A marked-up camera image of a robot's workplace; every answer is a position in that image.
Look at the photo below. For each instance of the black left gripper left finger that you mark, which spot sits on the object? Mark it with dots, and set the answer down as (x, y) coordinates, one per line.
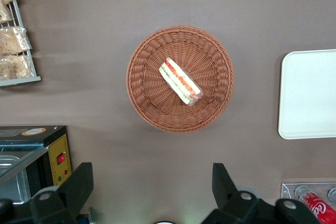
(76, 184)

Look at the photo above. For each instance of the stainless steel pan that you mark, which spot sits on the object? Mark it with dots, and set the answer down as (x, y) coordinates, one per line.
(15, 187)

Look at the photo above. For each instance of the brown round wicker basket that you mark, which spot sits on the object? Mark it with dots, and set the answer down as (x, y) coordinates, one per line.
(157, 108)

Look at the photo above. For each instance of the clear acrylic bottle rack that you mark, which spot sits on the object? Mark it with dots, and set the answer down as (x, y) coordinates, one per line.
(287, 190)

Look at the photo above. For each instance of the triangle sandwich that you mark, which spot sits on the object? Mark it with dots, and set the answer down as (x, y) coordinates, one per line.
(178, 79)

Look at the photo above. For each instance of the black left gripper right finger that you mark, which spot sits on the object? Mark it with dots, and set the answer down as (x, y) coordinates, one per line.
(225, 190)

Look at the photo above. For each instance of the cream rectangular plastic tray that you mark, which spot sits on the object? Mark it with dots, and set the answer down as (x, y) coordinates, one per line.
(309, 95)

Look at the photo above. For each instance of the black glass food warmer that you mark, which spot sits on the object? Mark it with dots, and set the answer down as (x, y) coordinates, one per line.
(59, 145)

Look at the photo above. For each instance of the red cola bottle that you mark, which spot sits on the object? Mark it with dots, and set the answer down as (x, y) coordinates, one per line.
(319, 208)

